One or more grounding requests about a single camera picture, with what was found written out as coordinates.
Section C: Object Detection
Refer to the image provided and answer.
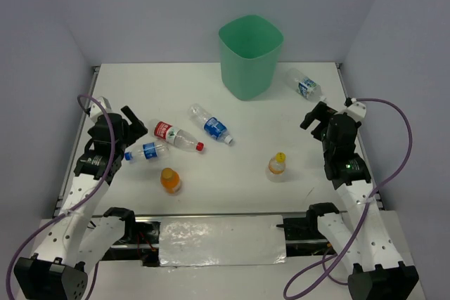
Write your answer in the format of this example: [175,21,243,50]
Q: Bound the small bottle blue cap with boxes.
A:
[124,141,169,162]

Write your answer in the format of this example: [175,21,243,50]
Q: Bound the bottle yellow cap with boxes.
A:
[266,152,286,183]

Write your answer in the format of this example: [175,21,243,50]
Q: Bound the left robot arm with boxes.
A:
[13,104,148,299]

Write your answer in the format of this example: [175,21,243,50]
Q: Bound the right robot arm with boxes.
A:
[300,98,419,299]

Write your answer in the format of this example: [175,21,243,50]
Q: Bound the green plastic bin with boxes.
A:
[219,15,284,100]

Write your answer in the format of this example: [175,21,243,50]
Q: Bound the clear bottle red label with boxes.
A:
[149,119,205,152]

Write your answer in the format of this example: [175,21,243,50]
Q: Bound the clear bottle green-blue label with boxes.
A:
[284,68,326,102]

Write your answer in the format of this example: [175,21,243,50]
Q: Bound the orange juice bottle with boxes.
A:
[160,168,181,195]

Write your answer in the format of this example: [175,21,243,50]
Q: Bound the clear bottle blue label white cap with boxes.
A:
[188,104,233,145]

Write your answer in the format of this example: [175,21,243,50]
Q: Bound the silver tape panel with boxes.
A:
[158,215,287,267]

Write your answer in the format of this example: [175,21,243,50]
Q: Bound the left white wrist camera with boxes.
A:
[89,96,112,122]

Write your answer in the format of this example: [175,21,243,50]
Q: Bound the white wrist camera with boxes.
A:
[343,98,367,122]
[89,96,112,122]

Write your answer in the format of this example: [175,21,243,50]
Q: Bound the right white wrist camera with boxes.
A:
[343,98,367,122]

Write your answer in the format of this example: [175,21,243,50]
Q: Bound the metal base rail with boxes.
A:
[103,213,334,268]

